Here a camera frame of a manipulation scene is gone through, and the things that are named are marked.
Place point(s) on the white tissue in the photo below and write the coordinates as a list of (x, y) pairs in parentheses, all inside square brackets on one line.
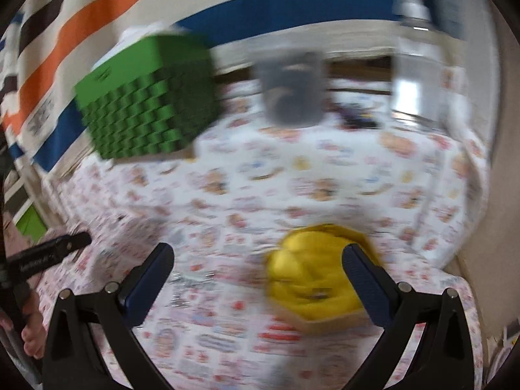
[(138, 34)]

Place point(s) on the bear print cloth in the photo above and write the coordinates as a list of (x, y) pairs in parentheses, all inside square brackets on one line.
[(325, 170)]

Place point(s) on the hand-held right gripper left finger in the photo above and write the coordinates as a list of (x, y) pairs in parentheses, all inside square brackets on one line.
[(148, 288)]

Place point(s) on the wood grain cabinet panel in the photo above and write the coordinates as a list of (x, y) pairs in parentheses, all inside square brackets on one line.
[(483, 211)]

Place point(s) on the person's left hand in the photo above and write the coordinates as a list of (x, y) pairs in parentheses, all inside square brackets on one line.
[(34, 325)]

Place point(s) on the gold octagonal box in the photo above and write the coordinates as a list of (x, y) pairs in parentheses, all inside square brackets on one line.
[(317, 325)]

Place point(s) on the yellow cloth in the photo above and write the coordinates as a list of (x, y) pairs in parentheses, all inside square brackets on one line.
[(308, 272)]

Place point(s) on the striped cloth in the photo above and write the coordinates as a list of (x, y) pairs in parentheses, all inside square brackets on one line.
[(101, 16)]

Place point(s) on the clear spray bottle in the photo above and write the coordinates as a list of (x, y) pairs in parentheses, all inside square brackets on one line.
[(414, 61)]

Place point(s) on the green checkered tissue box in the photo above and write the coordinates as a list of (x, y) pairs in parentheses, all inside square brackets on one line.
[(150, 101)]

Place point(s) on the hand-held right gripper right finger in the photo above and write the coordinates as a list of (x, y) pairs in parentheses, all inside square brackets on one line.
[(365, 284)]

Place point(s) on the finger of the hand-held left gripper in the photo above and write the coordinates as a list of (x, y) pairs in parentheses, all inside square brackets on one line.
[(73, 241)]

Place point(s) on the clear lidded plastic container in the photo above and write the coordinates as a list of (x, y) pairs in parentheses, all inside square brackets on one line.
[(290, 89)]

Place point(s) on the strawberry print tablecloth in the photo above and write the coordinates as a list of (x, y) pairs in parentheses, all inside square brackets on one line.
[(219, 345)]

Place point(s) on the white storage shelf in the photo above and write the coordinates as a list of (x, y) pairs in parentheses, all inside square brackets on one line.
[(30, 223)]

